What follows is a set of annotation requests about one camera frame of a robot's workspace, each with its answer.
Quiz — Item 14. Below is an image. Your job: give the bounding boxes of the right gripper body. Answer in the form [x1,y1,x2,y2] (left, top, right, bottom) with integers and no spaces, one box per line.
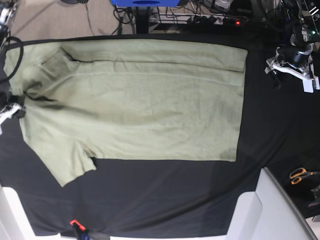
[0,92,20,118]

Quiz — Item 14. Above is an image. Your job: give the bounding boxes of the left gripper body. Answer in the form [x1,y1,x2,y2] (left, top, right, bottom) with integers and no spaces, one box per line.
[274,44,313,73]

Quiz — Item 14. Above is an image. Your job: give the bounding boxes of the light green T-shirt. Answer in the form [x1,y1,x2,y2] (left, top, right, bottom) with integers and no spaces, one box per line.
[9,39,248,186]

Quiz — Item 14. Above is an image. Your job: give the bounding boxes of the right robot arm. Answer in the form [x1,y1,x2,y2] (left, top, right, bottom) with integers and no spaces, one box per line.
[0,0,24,123]

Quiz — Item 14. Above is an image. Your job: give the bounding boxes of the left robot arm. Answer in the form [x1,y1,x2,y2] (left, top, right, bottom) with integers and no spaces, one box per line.
[264,0,320,93]

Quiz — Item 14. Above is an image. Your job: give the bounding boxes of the red black clamp right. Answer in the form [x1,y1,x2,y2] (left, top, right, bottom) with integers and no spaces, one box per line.
[313,42,320,52]

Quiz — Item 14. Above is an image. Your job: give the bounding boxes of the red black clamp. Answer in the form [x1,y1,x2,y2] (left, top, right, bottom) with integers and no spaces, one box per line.
[313,42,320,52]
[69,219,92,240]

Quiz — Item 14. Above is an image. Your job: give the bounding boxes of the black table cloth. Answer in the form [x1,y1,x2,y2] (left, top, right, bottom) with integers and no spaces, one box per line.
[0,34,320,238]

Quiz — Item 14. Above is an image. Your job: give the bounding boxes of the blue box on stand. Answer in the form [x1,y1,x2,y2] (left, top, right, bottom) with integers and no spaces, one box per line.
[111,0,180,8]

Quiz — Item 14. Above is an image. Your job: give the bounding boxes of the red black clamp bottom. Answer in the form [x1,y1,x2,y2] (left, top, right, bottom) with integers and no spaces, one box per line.
[69,219,92,240]

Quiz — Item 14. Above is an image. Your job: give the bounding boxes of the black stand pole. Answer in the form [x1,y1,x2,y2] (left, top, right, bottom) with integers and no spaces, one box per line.
[132,6,154,34]

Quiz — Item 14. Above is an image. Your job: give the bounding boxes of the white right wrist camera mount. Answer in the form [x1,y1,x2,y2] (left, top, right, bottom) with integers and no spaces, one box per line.
[0,103,20,135]

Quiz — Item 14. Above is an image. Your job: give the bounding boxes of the orange handled scissors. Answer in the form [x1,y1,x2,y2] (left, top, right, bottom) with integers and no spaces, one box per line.
[289,167,320,185]

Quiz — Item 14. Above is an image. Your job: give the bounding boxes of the white frame piece left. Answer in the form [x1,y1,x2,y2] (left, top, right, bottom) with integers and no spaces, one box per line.
[0,182,111,240]

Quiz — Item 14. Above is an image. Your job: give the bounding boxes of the white frame piece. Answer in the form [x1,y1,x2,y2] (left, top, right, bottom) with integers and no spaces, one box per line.
[225,167,317,240]
[0,182,111,240]

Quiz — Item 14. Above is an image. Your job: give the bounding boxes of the white frame piece right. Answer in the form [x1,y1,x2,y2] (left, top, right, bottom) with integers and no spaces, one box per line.
[225,167,317,240]

